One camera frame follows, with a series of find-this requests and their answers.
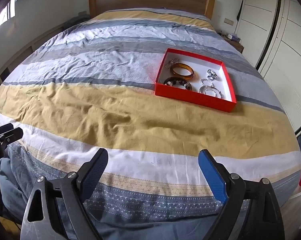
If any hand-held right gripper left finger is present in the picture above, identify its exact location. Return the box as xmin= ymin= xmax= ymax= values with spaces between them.
xmin=21 ymin=148 xmax=108 ymax=240

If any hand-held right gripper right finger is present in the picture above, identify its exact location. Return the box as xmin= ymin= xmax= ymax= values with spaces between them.
xmin=198 ymin=149 xmax=284 ymax=240

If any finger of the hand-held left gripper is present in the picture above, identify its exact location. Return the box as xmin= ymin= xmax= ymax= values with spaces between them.
xmin=0 ymin=123 xmax=14 ymax=137
xmin=0 ymin=127 xmax=24 ymax=148

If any striped duvet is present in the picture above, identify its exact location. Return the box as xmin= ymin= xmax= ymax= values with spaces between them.
xmin=0 ymin=7 xmax=301 ymax=240

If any red shallow box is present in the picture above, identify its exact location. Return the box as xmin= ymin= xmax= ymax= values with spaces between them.
xmin=155 ymin=48 xmax=237 ymax=113

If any silver bangle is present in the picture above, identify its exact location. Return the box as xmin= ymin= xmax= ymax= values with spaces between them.
xmin=199 ymin=85 xmax=223 ymax=98

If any amber bangle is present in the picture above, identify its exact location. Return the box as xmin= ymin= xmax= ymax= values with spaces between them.
xmin=171 ymin=63 xmax=194 ymax=80

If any window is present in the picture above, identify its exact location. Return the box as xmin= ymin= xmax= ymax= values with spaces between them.
xmin=0 ymin=0 xmax=24 ymax=33

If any wooden nightstand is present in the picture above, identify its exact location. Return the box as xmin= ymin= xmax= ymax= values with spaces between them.
xmin=220 ymin=31 xmax=245 ymax=53

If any white wardrobe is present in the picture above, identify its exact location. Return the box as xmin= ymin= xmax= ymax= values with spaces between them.
xmin=234 ymin=0 xmax=301 ymax=135

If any wooden headboard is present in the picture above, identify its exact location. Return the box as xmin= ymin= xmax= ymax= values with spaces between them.
xmin=89 ymin=0 xmax=215 ymax=20

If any dark beaded bracelet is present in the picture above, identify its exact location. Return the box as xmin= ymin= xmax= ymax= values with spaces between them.
xmin=163 ymin=76 xmax=192 ymax=91

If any silver chain bracelet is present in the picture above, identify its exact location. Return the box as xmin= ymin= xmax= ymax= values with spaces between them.
xmin=165 ymin=58 xmax=180 ymax=70

